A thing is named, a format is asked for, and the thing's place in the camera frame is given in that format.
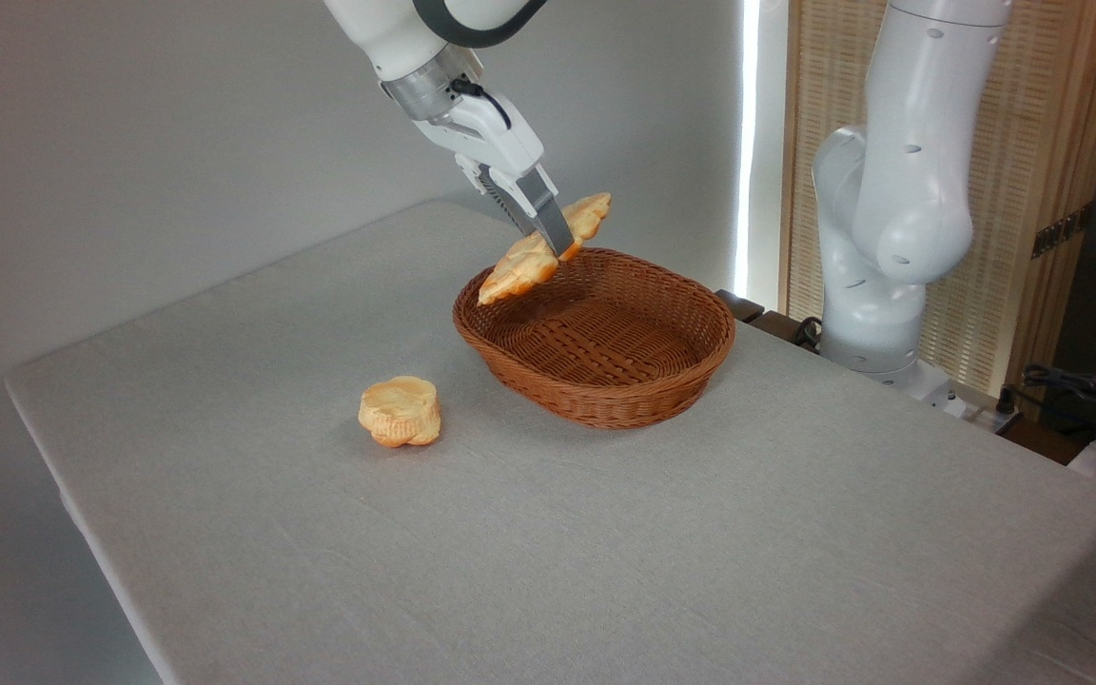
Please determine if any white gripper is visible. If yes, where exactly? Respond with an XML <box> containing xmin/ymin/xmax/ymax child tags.
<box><xmin>412</xmin><ymin>88</ymin><xmax>577</xmax><ymax>260</ymax></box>

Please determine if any leaf-shaped bread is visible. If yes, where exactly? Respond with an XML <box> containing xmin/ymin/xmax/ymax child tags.
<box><xmin>478</xmin><ymin>192</ymin><xmax>613</xmax><ymax>306</ymax></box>

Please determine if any brown wicker basket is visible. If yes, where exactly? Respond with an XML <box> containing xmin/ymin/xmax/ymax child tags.
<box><xmin>453</xmin><ymin>247</ymin><xmax>737</xmax><ymax>431</ymax></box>

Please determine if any small round thick bread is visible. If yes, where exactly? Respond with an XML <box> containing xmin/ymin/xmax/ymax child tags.
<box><xmin>358</xmin><ymin>376</ymin><xmax>442</xmax><ymax>449</ymax></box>

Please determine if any dark wooden furniture edge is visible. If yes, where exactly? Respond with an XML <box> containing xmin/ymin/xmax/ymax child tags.
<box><xmin>714</xmin><ymin>288</ymin><xmax>823</xmax><ymax>353</ymax></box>

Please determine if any grey tablecloth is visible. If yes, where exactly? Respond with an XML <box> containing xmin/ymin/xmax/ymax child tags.
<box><xmin>4</xmin><ymin>200</ymin><xmax>1096</xmax><ymax>685</ymax></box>

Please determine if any wooden bamboo folding screen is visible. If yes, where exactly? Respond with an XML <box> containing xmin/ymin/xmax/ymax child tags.
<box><xmin>781</xmin><ymin>0</ymin><xmax>1096</xmax><ymax>401</ymax></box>

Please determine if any metal screen hinge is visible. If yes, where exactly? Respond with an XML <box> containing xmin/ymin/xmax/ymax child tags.
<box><xmin>1031</xmin><ymin>203</ymin><xmax>1095</xmax><ymax>260</ymax></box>

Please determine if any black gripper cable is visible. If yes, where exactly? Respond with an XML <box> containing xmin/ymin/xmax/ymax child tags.
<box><xmin>450</xmin><ymin>78</ymin><xmax>514</xmax><ymax>131</ymax></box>

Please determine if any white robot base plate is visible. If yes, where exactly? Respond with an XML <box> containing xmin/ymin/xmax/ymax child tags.
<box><xmin>876</xmin><ymin>360</ymin><xmax>971</xmax><ymax>420</ymax></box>

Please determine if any black cable bundle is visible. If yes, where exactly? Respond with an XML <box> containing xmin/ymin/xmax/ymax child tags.
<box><xmin>1019</xmin><ymin>362</ymin><xmax>1096</xmax><ymax>434</ymax></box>

